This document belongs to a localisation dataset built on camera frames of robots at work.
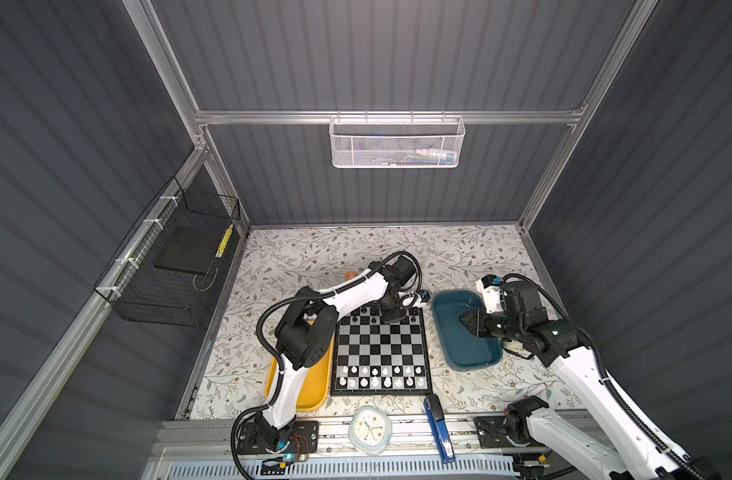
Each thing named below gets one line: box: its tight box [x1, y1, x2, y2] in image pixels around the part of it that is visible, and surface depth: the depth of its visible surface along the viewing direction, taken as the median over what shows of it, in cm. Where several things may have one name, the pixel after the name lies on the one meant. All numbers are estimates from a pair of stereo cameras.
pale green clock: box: [348, 405, 393, 456], surface depth 74 cm
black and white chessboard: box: [330, 306, 433, 396], surface depth 87 cm
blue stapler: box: [424, 393, 456, 464], surface depth 74 cm
